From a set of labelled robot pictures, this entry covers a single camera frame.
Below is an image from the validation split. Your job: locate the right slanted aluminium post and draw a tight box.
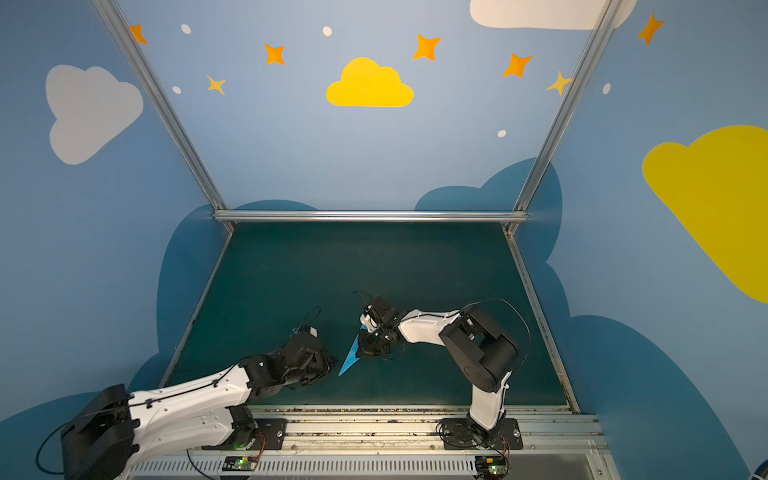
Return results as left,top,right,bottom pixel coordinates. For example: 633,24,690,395
504,0,624,239

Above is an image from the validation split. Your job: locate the left green circuit board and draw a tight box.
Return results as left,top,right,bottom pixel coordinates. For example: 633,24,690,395
222,456,259,472

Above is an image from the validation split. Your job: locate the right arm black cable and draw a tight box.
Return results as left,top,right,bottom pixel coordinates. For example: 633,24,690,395
351,290,533,475

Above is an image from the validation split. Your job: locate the blue square paper sheet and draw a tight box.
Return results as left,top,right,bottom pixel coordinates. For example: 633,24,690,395
338,326,368,377

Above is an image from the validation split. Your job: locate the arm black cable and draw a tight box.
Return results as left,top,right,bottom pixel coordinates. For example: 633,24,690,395
351,290,533,475
34,305,322,480

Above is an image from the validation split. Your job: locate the green circuit board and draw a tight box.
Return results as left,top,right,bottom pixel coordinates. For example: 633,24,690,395
222,456,259,472
475,456,509,479

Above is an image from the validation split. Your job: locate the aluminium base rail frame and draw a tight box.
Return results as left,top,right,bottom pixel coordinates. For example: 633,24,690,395
125,405,620,479

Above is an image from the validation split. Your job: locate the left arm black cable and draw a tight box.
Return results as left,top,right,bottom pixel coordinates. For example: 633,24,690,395
34,305,322,480

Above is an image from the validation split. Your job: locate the right green circuit board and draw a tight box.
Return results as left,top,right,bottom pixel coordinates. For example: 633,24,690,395
475,456,509,479

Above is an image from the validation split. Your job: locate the left slanted aluminium post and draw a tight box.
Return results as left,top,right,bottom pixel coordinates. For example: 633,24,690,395
93,0,228,212

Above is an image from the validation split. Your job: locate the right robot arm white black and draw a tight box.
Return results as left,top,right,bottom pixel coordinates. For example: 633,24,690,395
340,296,527,438

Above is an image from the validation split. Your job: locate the back horizontal aluminium bar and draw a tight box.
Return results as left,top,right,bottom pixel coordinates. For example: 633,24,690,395
213,210,528,223

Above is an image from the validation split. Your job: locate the slanted aluminium post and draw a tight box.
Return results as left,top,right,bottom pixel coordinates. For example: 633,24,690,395
93,0,228,212
504,0,624,239

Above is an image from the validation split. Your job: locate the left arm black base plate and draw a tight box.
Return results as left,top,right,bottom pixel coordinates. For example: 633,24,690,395
205,418,287,451

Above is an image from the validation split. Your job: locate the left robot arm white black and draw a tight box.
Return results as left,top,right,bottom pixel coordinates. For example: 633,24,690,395
60,327,336,479

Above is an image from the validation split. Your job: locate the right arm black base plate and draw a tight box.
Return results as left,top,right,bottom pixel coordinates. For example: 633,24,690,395
436,417,524,451

